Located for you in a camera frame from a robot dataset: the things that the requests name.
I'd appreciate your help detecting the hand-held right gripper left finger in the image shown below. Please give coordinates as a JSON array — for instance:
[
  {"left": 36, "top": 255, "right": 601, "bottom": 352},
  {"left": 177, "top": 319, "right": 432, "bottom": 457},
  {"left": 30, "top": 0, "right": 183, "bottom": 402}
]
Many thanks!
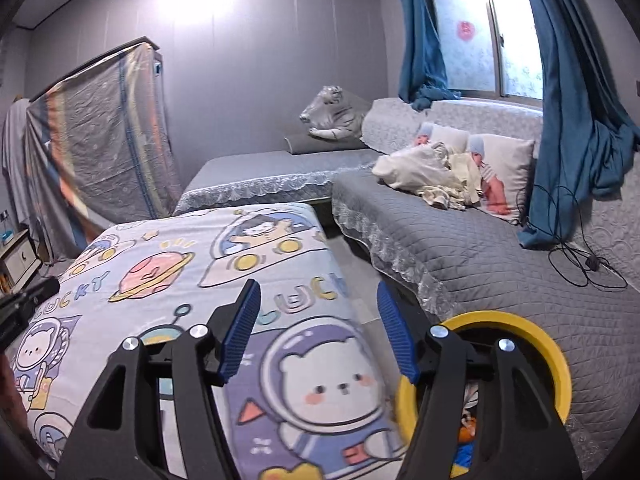
[{"left": 55, "top": 280, "right": 261, "bottom": 480}]

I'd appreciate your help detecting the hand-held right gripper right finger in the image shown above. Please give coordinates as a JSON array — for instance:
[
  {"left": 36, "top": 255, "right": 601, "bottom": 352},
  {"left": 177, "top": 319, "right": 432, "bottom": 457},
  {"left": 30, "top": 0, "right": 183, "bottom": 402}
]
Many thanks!
[{"left": 376, "top": 280, "right": 583, "bottom": 480}]

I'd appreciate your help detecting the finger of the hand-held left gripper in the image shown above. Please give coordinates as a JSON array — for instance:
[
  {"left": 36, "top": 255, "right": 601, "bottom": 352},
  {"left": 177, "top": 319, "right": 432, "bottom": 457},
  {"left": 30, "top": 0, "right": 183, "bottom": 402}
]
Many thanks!
[{"left": 0, "top": 277, "right": 61, "bottom": 356}]

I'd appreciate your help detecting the blue glove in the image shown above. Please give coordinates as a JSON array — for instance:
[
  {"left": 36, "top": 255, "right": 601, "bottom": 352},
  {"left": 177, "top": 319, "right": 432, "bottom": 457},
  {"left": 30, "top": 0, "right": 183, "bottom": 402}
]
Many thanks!
[{"left": 451, "top": 442, "right": 474, "bottom": 480}]

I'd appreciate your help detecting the yellow rimmed trash bin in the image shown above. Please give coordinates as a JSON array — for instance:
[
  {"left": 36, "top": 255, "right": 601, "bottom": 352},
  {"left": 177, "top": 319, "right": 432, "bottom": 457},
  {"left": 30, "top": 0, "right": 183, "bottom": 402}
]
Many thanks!
[{"left": 395, "top": 310, "right": 573, "bottom": 480}]

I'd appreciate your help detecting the white bedside cabinet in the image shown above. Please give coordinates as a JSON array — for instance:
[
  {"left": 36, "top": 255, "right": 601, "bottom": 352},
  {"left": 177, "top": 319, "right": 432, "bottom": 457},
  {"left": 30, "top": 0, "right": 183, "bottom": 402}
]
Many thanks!
[{"left": 0, "top": 227, "right": 43, "bottom": 293}]

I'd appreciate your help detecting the cartoon printed blanket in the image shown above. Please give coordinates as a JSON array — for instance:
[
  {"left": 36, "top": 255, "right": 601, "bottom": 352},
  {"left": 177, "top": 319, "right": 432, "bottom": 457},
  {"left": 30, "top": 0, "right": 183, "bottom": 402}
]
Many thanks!
[{"left": 10, "top": 202, "right": 416, "bottom": 480}]

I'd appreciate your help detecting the grey hanging cloth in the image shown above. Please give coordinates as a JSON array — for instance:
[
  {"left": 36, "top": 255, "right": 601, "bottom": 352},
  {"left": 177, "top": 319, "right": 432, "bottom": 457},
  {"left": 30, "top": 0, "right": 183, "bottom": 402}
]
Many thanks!
[{"left": 0, "top": 97, "right": 33, "bottom": 226}]

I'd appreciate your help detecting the cream cloth bundle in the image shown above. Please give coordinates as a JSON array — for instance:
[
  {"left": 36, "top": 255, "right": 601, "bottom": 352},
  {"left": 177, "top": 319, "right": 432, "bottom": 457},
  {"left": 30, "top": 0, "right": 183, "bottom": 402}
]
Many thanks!
[{"left": 371, "top": 141, "right": 483, "bottom": 211}]

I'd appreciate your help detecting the grey chaise with lace trim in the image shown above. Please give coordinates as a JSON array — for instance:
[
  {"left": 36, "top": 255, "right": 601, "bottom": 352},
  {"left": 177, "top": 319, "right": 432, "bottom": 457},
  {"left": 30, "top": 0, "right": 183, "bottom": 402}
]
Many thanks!
[{"left": 172, "top": 149, "right": 386, "bottom": 217}]

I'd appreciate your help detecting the striped patterned hanging cloth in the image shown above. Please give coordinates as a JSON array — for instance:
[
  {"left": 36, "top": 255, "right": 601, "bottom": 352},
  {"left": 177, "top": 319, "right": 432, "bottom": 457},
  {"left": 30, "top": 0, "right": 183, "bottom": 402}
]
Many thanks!
[{"left": 25, "top": 36, "right": 183, "bottom": 261}]

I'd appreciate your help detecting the large baby print pillow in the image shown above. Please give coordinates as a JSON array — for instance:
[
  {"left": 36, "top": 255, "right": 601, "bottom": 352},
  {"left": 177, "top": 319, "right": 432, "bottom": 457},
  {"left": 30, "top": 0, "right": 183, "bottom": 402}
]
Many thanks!
[{"left": 467, "top": 133, "right": 537, "bottom": 225}]

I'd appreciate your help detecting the grey bolster pillow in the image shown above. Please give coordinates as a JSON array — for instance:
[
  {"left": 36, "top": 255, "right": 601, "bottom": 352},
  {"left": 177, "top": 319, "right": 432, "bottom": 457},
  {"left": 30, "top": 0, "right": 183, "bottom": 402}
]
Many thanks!
[{"left": 285, "top": 135, "right": 371, "bottom": 155}]

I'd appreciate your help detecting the small baby print pillow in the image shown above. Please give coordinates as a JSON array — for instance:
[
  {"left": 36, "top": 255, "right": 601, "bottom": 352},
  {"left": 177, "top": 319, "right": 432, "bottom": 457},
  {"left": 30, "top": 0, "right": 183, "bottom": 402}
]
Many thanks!
[{"left": 414, "top": 121, "right": 471, "bottom": 153}]

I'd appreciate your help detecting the white tiger plush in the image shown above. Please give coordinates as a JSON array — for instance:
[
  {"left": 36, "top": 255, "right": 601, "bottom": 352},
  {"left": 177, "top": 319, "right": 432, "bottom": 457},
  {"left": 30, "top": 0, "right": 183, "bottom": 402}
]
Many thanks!
[{"left": 299, "top": 85, "right": 367, "bottom": 141}]

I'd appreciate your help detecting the long blue curtain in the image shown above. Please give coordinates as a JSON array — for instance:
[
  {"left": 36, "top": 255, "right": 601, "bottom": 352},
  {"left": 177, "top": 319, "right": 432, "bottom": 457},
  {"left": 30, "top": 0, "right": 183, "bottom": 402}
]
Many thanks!
[{"left": 515, "top": 0, "right": 640, "bottom": 251}]

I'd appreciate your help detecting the frosted glass window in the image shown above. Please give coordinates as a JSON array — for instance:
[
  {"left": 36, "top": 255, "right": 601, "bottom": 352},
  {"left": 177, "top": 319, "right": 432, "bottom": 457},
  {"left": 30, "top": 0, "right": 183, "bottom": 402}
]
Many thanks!
[{"left": 422, "top": 0, "right": 546, "bottom": 101}]

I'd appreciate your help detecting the short blue curtain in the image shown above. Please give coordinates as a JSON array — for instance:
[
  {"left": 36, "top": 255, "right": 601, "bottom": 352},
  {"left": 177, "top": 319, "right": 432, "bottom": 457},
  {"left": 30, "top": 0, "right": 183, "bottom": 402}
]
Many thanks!
[{"left": 391, "top": 0, "right": 462, "bottom": 111}]

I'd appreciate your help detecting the black cable with adapter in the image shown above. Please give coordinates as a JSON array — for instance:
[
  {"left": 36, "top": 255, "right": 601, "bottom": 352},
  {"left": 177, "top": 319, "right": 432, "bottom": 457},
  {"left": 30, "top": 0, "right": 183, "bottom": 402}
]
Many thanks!
[{"left": 520, "top": 185, "right": 630, "bottom": 291}]

